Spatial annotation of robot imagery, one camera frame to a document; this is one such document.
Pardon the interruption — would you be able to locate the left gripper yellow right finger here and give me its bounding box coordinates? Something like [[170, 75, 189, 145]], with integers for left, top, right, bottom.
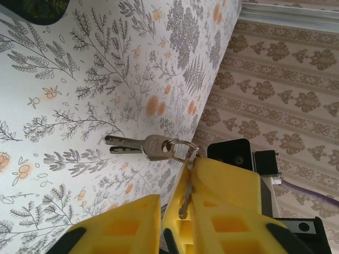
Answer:
[[191, 194, 317, 254]]

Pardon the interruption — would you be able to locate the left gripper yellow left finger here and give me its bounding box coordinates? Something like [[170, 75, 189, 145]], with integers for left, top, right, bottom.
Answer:
[[52, 194, 162, 254]]

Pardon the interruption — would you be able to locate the silver key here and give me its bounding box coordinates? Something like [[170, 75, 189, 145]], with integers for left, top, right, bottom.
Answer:
[[179, 150, 200, 220], [109, 140, 173, 162], [105, 134, 173, 160]]

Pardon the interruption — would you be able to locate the silver key ring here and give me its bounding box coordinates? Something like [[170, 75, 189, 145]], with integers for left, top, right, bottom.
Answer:
[[166, 138, 198, 162]]

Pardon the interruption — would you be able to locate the floral patterned table cover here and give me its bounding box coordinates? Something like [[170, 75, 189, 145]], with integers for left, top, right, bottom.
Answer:
[[0, 0, 243, 254]]

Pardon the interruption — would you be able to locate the dark blue painted tin box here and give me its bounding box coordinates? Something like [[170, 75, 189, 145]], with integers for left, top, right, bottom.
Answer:
[[0, 0, 70, 26]]

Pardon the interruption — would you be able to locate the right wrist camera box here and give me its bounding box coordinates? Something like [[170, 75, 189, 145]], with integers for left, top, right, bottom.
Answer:
[[206, 137, 283, 184]]

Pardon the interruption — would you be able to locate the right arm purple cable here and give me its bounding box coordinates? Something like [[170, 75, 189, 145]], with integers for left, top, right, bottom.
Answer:
[[281, 181, 339, 210]]

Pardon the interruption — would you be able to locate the aluminium frame post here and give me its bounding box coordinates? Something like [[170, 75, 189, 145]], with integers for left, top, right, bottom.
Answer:
[[239, 0, 339, 30]]

